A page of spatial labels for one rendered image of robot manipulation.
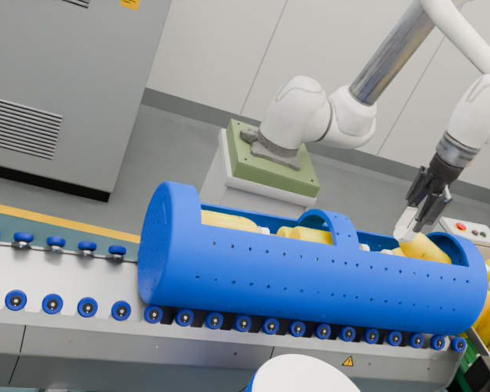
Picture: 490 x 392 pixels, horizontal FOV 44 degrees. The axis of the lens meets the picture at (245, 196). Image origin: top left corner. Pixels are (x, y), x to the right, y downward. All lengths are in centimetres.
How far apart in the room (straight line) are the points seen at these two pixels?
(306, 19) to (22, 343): 324
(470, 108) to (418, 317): 55
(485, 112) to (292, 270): 54
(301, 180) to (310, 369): 79
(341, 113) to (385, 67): 21
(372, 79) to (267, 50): 232
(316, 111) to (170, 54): 237
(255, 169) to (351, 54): 256
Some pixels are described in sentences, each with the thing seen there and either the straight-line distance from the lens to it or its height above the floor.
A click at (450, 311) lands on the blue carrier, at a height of 112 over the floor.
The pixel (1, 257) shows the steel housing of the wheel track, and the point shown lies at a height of 93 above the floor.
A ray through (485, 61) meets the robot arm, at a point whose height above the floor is 167.
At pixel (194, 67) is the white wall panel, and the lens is 427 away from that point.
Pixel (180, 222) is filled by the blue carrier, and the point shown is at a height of 121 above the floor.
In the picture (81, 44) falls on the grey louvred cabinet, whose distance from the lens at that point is 288.
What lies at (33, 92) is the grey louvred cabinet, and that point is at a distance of 301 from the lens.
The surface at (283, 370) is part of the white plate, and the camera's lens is 134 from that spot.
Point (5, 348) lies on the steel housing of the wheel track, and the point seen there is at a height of 85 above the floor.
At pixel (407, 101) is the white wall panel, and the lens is 469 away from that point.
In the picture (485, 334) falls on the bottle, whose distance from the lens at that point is 202.
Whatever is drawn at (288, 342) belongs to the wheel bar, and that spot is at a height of 92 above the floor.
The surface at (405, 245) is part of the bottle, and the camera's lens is 160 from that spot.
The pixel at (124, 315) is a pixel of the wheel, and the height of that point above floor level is 96.
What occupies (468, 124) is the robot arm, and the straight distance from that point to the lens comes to 143.
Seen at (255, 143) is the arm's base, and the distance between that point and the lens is 203.
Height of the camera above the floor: 196
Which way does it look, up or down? 31 degrees down
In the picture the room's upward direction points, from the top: 24 degrees clockwise
